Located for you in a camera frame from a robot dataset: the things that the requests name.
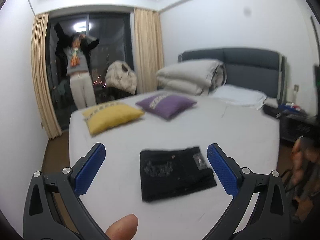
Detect black denim pants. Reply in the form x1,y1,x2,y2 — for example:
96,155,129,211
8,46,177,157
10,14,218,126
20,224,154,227
140,146,216,202

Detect right hand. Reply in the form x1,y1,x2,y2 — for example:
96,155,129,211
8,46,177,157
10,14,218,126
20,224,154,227
290,137,319,185

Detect left hand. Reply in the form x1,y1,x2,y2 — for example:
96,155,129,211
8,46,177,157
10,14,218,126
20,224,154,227
105,214,138,240

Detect dark nightstand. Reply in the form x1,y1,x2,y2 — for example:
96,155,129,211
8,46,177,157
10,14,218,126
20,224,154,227
262,104,319,143

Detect yellow pillow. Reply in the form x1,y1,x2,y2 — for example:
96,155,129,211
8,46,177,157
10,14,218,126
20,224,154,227
82,101,145,135

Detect white pillow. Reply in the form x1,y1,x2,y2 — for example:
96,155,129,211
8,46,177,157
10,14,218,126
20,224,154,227
208,85,267,110

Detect beige left curtain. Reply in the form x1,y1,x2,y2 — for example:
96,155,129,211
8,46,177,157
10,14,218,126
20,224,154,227
31,13,62,139

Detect beige curtain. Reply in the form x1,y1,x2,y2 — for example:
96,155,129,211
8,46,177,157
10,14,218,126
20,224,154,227
134,8,164,93
31,13,62,139

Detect dark grey headboard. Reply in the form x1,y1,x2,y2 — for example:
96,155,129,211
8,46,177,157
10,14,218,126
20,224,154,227
178,47,287,103

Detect purple pillow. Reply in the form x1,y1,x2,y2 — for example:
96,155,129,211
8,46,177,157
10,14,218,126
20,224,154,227
136,93,197,120

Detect folded beige duvet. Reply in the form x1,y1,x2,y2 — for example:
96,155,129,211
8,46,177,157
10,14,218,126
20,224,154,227
156,59,227,96

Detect person by window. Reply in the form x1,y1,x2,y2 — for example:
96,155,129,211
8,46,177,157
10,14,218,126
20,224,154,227
54,23,100,109

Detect beige right curtain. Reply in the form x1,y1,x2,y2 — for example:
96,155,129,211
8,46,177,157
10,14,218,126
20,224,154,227
134,8,164,93

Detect dark window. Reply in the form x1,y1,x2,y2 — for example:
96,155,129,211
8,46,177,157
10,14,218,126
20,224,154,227
46,12,133,130

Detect wall socket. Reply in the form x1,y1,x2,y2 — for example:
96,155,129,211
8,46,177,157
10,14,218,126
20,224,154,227
294,85,299,93

